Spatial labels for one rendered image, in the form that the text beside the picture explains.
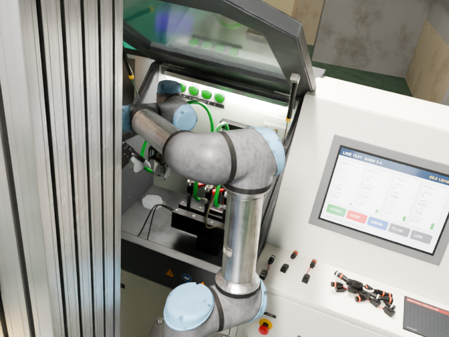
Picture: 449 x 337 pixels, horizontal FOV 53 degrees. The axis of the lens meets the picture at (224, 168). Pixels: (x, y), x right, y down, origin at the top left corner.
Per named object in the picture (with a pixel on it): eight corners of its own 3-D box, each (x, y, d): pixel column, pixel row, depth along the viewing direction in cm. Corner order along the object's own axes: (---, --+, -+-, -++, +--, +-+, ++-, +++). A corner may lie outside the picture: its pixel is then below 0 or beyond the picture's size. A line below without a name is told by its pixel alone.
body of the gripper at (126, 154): (116, 164, 165) (91, 145, 158) (131, 146, 167) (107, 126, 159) (124, 170, 159) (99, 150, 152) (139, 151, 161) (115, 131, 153)
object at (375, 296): (327, 295, 157) (331, 283, 154) (331, 275, 165) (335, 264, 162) (394, 319, 151) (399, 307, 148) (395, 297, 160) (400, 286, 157)
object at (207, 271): (88, 256, 184) (87, 225, 176) (94, 249, 188) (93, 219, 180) (230, 311, 169) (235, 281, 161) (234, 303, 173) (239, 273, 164)
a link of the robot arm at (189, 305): (155, 322, 119) (158, 285, 112) (202, 308, 125) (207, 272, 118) (172, 360, 110) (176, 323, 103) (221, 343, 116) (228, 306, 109)
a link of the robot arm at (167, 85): (162, 89, 133) (153, 78, 140) (160, 122, 139) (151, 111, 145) (187, 87, 137) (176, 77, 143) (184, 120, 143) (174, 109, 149)
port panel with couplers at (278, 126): (248, 179, 200) (260, 116, 184) (251, 176, 203) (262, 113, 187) (276, 188, 197) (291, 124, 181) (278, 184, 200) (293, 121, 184)
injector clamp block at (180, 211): (169, 239, 193) (172, 210, 185) (180, 226, 201) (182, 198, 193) (244, 267, 185) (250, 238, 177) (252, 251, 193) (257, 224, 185)
